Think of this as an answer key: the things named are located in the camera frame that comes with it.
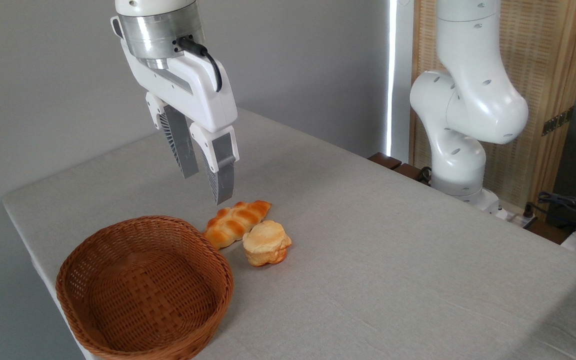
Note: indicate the brass screen hinge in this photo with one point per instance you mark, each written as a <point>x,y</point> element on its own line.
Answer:
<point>557,121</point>

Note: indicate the round pale bread roll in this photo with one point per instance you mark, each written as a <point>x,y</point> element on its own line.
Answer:
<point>267,243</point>

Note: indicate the long braided bread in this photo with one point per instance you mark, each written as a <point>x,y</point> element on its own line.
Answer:
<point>233,222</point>

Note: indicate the white power strip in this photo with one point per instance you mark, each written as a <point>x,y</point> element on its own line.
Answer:
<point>515,218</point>

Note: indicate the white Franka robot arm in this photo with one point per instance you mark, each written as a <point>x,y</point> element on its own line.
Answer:
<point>470,100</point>

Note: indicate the wooden slatted screen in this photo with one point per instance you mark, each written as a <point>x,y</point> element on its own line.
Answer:
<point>543,60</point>

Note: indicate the grey tablecloth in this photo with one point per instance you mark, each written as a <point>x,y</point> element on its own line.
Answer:
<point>378,260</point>

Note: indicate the dark brown wooden block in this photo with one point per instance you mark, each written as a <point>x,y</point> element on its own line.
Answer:
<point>384,160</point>
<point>408,172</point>

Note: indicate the brown wicker basket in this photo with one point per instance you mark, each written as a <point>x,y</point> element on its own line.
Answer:
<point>143,295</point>

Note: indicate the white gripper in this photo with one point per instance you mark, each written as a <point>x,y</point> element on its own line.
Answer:
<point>203,102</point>

